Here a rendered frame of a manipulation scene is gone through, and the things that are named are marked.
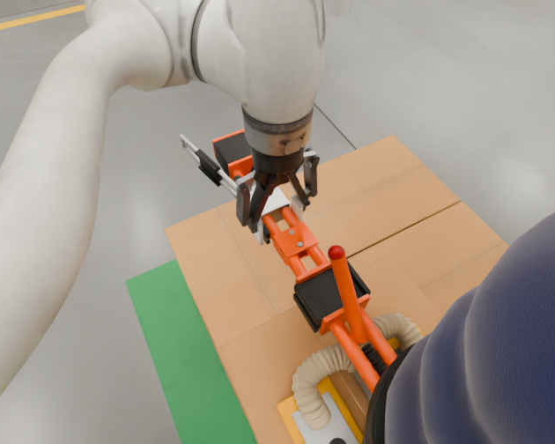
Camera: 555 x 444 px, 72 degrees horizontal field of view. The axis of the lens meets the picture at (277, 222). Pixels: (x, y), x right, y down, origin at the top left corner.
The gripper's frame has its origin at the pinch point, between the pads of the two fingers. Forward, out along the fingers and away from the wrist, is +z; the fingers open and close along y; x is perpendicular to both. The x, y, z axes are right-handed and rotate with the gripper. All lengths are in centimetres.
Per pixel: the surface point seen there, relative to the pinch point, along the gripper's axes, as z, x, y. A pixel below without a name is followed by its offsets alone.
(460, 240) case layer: 53, -3, 69
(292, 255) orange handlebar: -1.4, -8.1, -1.6
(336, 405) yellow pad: 10.9, -29.6, -4.9
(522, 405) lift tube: -39, -37, -9
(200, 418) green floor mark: 107, -1, -34
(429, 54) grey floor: 106, 149, 209
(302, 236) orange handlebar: -1.6, -5.7, 1.8
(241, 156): -2.6, 15.5, 0.3
